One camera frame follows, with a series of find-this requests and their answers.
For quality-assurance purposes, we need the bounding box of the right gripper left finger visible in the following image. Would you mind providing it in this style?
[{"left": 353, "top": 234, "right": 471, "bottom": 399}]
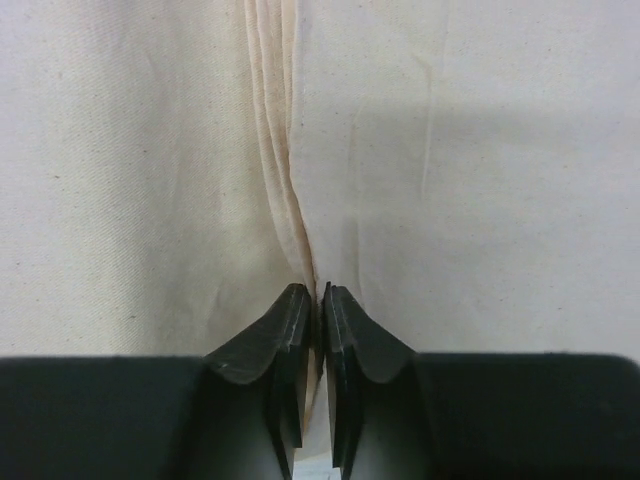
[{"left": 189, "top": 284, "right": 311, "bottom": 479}]

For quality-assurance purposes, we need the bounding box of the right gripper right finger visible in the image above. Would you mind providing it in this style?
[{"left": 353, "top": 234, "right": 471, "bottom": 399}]
[{"left": 322, "top": 284, "right": 435, "bottom": 480}]

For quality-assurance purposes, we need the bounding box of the beige cloth wrap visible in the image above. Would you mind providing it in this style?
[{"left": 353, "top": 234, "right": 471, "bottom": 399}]
[{"left": 1, "top": 1, "right": 639, "bottom": 479}]

